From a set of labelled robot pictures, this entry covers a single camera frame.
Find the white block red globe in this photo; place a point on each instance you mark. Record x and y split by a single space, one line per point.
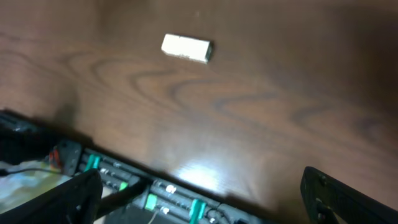
188 47

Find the white block orange print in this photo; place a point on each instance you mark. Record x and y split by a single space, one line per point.
204 50

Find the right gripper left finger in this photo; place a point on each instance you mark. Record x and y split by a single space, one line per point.
75 201

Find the plain white wooden block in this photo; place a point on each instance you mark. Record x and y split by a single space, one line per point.
170 44

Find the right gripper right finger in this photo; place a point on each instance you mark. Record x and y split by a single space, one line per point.
328 200

